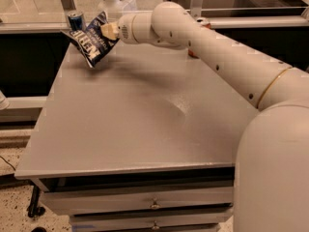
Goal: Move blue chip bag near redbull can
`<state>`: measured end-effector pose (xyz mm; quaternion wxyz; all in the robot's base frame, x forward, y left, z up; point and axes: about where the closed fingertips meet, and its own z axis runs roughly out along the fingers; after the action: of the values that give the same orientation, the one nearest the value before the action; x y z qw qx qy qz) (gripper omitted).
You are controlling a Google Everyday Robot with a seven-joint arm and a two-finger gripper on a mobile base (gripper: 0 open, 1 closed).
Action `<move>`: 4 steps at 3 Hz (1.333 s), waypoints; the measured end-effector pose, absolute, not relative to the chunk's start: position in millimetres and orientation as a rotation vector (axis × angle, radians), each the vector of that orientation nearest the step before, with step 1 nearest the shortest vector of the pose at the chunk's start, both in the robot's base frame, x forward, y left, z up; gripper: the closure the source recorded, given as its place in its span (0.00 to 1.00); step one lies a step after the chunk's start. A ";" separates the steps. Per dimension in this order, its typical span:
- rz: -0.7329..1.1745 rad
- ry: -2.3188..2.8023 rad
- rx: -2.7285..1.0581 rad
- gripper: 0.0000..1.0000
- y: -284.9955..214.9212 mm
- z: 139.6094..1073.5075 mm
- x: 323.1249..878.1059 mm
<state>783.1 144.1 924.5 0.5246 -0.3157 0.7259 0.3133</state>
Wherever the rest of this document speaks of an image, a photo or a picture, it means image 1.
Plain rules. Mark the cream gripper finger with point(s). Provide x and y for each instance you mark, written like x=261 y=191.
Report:
x=110 y=31

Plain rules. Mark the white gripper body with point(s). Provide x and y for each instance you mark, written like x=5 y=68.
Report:
x=125 y=29

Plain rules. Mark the blue kettle chip bag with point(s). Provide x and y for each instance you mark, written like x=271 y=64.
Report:
x=90 y=42

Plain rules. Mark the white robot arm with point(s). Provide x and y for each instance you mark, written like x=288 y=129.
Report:
x=272 y=160

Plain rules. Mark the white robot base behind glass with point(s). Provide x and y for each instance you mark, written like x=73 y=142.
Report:
x=117 y=7

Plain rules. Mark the blue redbull can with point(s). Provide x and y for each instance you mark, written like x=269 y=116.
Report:
x=76 y=20

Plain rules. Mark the grey drawer cabinet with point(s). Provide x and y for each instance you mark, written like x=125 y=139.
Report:
x=145 y=123

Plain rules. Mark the white object at left edge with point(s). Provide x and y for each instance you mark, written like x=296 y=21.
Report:
x=4 y=102

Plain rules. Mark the upper drawer metal knob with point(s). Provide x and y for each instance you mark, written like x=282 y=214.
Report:
x=155 y=205

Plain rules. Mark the drawer metal knob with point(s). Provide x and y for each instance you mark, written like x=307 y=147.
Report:
x=155 y=226
x=155 y=205

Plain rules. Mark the black caster wheel leg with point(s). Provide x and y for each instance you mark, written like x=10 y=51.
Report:
x=34 y=209

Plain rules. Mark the lower drawer metal knob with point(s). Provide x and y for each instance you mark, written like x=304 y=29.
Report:
x=155 y=226

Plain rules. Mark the metal railing frame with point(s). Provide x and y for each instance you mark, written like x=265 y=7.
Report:
x=50 y=15

